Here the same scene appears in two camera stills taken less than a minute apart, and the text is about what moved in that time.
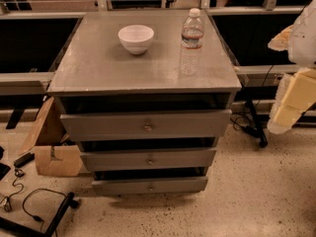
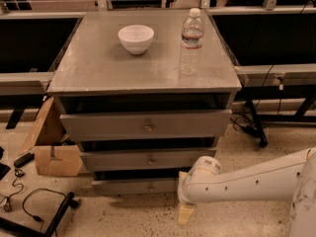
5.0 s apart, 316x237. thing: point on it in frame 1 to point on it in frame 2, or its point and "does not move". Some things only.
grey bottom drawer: [144, 186] does not move
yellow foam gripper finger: [298, 97] to [185, 214]
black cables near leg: [246, 121] does not move
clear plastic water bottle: [192, 43] does not move
